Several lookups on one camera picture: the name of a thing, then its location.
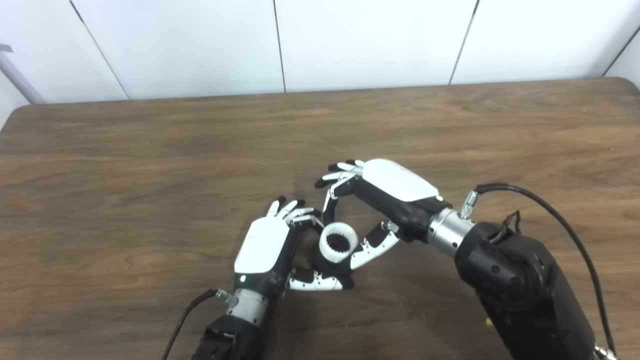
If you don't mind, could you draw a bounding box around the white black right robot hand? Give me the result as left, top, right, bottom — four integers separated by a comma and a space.
314, 159, 453, 271

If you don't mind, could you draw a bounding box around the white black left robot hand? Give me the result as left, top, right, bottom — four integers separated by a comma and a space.
234, 196, 355, 299

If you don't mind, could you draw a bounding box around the white plastic ring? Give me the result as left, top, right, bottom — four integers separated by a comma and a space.
319, 221, 359, 264

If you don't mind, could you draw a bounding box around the round black gear part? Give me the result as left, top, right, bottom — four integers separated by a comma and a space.
312, 232, 354, 280

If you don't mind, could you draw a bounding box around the thin black right arm wire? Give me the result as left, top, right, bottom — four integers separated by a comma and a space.
490, 210, 523, 244

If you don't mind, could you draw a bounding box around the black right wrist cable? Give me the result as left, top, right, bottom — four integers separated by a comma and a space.
459, 183, 621, 360

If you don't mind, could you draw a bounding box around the grey wall corner post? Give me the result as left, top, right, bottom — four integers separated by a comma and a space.
0, 44, 47, 106

